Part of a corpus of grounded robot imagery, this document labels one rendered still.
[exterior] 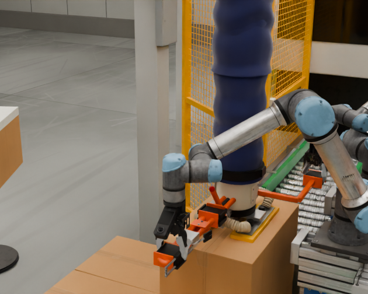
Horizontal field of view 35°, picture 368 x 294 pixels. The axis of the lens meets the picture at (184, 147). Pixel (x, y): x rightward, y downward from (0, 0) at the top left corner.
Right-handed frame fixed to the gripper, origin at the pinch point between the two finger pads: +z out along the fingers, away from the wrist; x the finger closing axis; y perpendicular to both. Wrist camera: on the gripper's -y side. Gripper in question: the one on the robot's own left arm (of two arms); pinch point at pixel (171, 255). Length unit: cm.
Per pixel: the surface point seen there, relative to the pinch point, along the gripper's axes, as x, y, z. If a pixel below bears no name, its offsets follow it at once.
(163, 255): 0.6, -4.0, -2.0
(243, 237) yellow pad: -9.8, 43.6, 11.2
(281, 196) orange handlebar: -18, 63, 0
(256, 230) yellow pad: -12, 52, 11
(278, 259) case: -19, 61, 28
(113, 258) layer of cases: 69, 66, 53
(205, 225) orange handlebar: -2.1, 23.4, -1.3
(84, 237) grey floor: 158, 159, 107
